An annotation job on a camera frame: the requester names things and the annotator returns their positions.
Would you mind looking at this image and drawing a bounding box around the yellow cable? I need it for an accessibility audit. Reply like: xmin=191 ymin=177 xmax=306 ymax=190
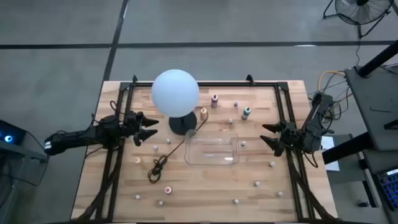
xmin=317 ymin=70 xmax=346 ymax=94

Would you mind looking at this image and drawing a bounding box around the black pole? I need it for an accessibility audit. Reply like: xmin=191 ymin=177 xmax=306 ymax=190
xmin=356 ymin=39 xmax=398 ymax=78

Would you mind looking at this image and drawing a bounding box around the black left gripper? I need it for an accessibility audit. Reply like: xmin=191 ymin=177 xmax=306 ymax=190
xmin=122 ymin=111 xmax=160 ymax=147

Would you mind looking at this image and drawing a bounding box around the grey side stand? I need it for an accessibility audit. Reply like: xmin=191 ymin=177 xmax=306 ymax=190
xmin=0 ymin=144 xmax=50 ymax=187

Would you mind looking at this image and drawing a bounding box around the clear plastic bin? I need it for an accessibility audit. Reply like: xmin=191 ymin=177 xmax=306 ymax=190
xmin=184 ymin=129 xmax=240 ymax=166

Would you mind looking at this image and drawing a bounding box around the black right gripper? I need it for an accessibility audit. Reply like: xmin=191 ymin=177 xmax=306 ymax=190
xmin=259 ymin=121 xmax=302 ymax=157

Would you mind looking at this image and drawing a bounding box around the grey desk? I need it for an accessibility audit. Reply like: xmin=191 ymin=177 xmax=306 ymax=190
xmin=344 ymin=64 xmax=398 ymax=152

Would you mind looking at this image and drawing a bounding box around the black floor fan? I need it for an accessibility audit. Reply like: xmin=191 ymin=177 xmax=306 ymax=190
xmin=322 ymin=0 xmax=395 ymax=40

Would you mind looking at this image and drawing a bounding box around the computer tower with blue light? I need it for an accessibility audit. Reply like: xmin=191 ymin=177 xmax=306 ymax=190
xmin=0 ymin=119 xmax=27 ymax=147

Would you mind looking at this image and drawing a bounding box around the white globe table lamp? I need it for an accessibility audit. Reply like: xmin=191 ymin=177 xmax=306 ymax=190
xmin=151 ymin=68 xmax=200 ymax=136

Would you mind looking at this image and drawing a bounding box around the black lamp power cable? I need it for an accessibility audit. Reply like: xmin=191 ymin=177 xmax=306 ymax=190
xmin=147 ymin=106 xmax=210 ymax=184

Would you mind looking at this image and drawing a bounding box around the backlit keyboard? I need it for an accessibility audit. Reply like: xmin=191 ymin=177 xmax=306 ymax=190
xmin=376 ymin=169 xmax=398 ymax=212

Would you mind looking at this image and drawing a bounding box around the black support beam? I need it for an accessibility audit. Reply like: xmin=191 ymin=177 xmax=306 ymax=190
xmin=322 ymin=132 xmax=376 ymax=165

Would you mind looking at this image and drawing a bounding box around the black hex key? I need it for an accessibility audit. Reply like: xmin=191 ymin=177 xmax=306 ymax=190
xmin=369 ymin=106 xmax=392 ymax=114

